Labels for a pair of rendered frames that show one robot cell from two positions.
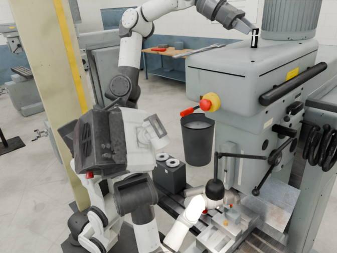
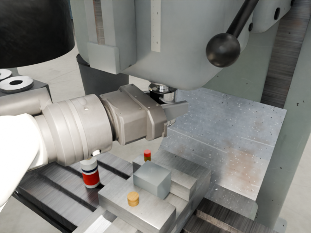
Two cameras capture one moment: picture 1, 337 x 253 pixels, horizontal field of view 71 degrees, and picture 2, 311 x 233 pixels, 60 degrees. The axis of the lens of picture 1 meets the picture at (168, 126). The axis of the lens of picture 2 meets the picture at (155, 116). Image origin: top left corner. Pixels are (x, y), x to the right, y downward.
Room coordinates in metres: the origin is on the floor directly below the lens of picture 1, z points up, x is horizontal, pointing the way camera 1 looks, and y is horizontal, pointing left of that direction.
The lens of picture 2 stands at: (0.46, -0.19, 1.46)
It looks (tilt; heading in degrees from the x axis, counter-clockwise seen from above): 33 degrees down; 344
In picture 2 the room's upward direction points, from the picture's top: straight up
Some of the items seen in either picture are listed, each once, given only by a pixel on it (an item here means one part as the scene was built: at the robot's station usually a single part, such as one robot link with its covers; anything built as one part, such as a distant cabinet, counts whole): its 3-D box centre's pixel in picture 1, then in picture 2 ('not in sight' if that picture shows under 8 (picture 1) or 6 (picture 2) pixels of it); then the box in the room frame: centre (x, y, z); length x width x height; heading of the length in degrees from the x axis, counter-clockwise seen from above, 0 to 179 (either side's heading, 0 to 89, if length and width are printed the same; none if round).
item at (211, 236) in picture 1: (228, 227); (144, 208); (0.83, -0.28, 0.99); 0.35 x 0.15 x 0.11; 130
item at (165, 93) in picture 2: not in sight; (163, 88); (0.83, -0.31, 1.26); 0.05 x 0.05 x 0.01
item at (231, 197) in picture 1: (222, 196); (112, 120); (0.81, -0.23, 1.23); 0.13 x 0.12 x 0.10; 16
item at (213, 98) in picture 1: (210, 102); not in sight; (0.68, -0.14, 1.76); 0.06 x 0.02 x 0.06; 41
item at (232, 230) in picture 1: (226, 226); (136, 205); (0.81, -0.26, 1.02); 0.15 x 0.06 x 0.04; 40
